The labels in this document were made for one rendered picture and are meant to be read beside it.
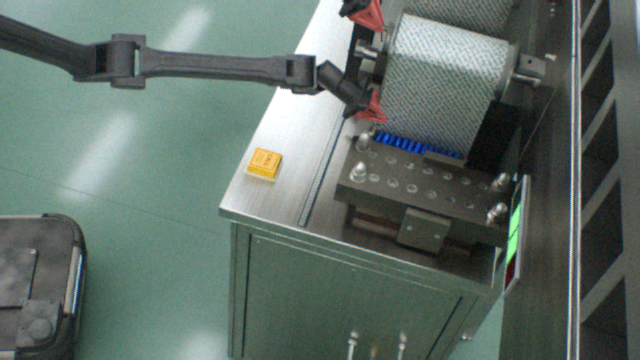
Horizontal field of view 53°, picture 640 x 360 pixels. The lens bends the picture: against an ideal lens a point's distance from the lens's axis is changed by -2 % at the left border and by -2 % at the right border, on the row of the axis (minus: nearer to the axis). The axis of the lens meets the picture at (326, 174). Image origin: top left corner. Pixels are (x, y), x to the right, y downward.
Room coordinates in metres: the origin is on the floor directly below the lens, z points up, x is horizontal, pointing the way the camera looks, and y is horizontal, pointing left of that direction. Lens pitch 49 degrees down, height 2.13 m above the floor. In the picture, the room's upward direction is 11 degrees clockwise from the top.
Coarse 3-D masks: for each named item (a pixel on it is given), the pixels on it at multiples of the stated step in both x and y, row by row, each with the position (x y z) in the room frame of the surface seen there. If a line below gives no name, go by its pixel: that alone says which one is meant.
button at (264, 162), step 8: (256, 152) 1.09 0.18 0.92; (264, 152) 1.09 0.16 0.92; (272, 152) 1.10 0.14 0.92; (256, 160) 1.06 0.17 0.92; (264, 160) 1.07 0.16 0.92; (272, 160) 1.07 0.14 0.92; (280, 160) 1.08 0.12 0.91; (248, 168) 1.04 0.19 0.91; (256, 168) 1.04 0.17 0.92; (264, 168) 1.04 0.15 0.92; (272, 168) 1.04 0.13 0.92; (272, 176) 1.03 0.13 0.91
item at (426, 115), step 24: (384, 96) 1.14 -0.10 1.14; (408, 96) 1.13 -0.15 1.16; (432, 96) 1.12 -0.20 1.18; (456, 96) 1.12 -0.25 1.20; (408, 120) 1.13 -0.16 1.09; (432, 120) 1.12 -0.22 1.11; (456, 120) 1.12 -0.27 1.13; (480, 120) 1.11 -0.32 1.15; (432, 144) 1.12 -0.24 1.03; (456, 144) 1.11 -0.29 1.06
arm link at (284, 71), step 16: (144, 48) 1.01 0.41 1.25; (144, 64) 0.98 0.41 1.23; (160, 64) 1.00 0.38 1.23; (176, 64) 1.01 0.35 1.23; (192, 64) 1.02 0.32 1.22; (208, 64) 1.04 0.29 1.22; (224, 64) 1.05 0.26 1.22; (240, 64) 1.07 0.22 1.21; (256, 64) 1.08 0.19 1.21; (272, 64) 1.09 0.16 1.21; (288, 64) 1.12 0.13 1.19; (304, 64) 1.12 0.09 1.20; (112, 80) 0.95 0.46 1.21; (128, 80) 0.95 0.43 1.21; (144, 80) 0.97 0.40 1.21; (240, 80) 1.07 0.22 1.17; (256, 80) 1.07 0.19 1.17; (272, 80) 1.07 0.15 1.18; (288, 80) 1.08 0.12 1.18; (304, 80) 1.09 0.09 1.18
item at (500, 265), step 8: (504, 248) 1.25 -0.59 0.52; (504, 256) 1.22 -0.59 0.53; (496, 264) 1.24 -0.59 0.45; (504, 264) 1.21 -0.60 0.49; (496, 272) 1.21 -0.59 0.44; (504, 272) 1.21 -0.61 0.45; (496, 280) 1.21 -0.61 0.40; (504, 280) 1.21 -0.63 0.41; (496, 288) 1.21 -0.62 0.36; (488, 296) 1.21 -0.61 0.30; (496, 296) 1.21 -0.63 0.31; (488, 304) 1.21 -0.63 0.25; (480, 312) 1.21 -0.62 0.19; (488, 312) 1.21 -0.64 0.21; (472, 320) 1.21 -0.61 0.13; (480, 320) 1.21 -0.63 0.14; (472, 328) 1.21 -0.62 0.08; (464, 336) 1.21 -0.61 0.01; (472, 336) 1.21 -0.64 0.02
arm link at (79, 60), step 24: (0, 24) 0.83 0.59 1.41; (24, 24) 0.87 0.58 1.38; (0, 48) 0.84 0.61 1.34; (24, 48) 0.85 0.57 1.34; (48, 48) 0.89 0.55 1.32; (72, 48) 0.94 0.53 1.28; (96, 48) 1.01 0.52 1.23; (120, 48) 0.99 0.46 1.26; (72, 72) 0.94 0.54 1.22; (96, 72) 0.98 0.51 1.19; (120, 72) 0.95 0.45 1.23
